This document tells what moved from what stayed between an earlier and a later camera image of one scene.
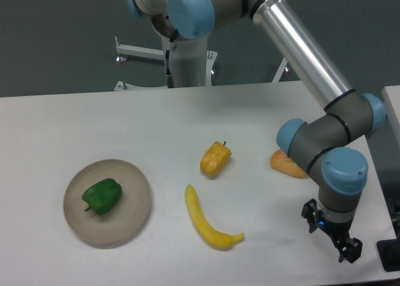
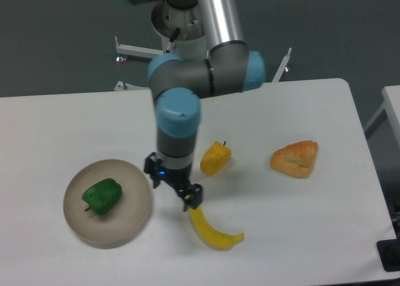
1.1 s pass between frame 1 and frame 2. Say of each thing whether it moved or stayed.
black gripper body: moved
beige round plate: stayed
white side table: stayed
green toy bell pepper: stayed
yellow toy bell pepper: stayed
